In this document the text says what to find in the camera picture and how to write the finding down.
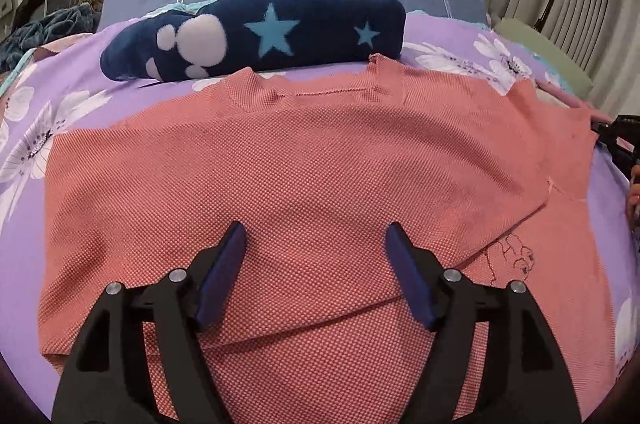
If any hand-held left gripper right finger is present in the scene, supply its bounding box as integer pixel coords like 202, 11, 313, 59
384, 221, 583, 424

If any coral pink knit shirt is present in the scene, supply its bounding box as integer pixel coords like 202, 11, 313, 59
37, 54, 618, 424

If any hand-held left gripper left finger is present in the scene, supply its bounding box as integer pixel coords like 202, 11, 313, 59
51, 220, 248, 424

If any navy star paw print blanket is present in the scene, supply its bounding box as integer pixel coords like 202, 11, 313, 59
100, 0, 407, 83

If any light blue cloth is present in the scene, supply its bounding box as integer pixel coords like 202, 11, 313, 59
149, 0, 216, 17

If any green pillow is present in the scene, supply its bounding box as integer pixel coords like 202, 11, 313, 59
492, 18, 593, 102

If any dark teal fleece blanket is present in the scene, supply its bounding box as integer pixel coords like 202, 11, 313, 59
0, 2, 101, 72

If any person's right hand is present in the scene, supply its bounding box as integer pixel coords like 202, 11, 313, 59
626, 168, 640, 225

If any purple floral bedsheet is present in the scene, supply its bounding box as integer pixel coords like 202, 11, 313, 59
0, 11, 640, 424

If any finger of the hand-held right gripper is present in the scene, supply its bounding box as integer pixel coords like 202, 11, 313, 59
591, 120, 626, 145

